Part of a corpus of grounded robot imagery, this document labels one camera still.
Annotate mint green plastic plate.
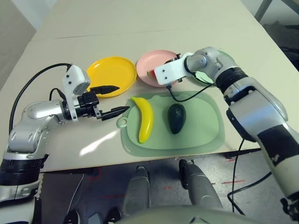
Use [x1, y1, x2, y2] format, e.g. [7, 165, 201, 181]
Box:
[195, 48, 232, 85]

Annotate black left camera cable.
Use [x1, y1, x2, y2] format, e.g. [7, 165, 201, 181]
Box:
[8, 62, 72, 132]

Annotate grey left robot leg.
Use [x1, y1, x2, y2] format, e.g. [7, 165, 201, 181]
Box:
[122, 166, 150, 214]

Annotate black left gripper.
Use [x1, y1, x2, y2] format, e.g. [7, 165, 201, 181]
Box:
[76, 85, 130, 122]

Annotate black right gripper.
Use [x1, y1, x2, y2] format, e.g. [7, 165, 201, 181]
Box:
[164, 53, 183, 65]

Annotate yellow plastic plate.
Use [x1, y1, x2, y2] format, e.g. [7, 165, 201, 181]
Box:
[86, 56, 137, 99]

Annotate pink plastic plate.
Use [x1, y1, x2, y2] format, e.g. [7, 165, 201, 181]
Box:
[136, 49, 185, 88]

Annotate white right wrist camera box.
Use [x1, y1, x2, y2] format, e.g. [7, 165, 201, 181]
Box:
[154, 53, 189, 85]

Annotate short black left wrist cable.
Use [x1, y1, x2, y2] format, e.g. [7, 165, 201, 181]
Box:
[49, 87, 68, 104]

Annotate yellow toy banana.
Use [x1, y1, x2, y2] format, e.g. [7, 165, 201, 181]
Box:
[130, 96, 154, 144]

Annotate grey flat floor object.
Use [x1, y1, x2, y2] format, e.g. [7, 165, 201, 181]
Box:
[87, 213, 104, 224]

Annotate black shoe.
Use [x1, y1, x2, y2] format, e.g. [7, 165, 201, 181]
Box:
[64, 210, 83, 224]
[105, 207, 122, 224]

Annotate white floor cable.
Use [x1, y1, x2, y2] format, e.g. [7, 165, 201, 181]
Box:
[67, 174, 85, 210]

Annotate grey robot torso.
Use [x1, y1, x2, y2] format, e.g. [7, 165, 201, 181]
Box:
[114, 205, 267, 224]

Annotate black right camera cable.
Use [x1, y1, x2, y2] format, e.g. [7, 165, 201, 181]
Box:
[166, 74, 273, 215]

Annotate grey robot leg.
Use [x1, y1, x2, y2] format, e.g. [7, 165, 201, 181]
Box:
[122, 166, 150, 214]
[178, 160, 222, 210]

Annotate grey right robot leg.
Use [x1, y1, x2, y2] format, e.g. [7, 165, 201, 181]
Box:
[178, 160, 222, 210]

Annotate beige table with dark frame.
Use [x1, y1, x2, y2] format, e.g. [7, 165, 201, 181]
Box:
[254, 0, 270, 22]

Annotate black table base bar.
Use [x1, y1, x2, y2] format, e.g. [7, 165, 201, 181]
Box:
[39, 168, 99, 177]
[225, 149, 262, 160]

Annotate black camera cable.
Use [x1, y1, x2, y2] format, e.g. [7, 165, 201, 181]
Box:
[166, 74, 273, 215]
[8, 62, 72, 132]

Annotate green cutting board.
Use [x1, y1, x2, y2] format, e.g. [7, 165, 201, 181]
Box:
[116, 91, 226, 158]

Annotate dark green toy avocado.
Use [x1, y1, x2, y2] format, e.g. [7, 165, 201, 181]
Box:
[167, 104, 187, 135]

